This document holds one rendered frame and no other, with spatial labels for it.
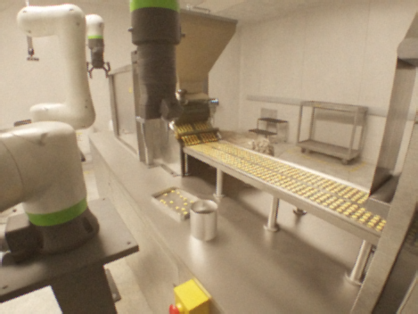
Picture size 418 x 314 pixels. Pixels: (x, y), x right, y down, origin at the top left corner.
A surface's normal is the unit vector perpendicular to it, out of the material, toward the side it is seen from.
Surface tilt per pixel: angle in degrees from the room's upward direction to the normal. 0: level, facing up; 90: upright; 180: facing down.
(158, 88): 98
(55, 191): 90
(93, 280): 90
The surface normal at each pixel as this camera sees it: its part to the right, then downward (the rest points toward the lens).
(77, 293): 0.60, 0.26
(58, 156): 0.95, 0.07
